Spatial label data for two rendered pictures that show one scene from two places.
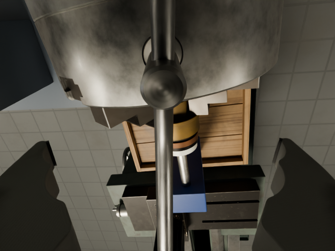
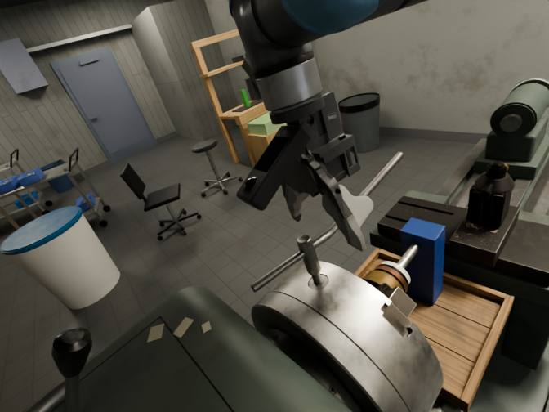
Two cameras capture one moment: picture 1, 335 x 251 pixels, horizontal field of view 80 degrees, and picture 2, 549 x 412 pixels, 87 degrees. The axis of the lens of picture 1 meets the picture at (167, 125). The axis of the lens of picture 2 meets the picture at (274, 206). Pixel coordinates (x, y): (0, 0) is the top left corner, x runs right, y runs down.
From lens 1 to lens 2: 0.37 m
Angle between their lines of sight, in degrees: 56
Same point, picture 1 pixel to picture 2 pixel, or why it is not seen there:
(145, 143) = (476, 322)
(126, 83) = (344, 283)
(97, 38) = (337, 306)
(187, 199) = (420, 230)
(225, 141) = not seen: hidden behind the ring
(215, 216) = (435, 214)
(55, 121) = not seen: outside the picture
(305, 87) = not seen: hidden behind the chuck
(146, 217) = (530, 238)
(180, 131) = (375, 275)
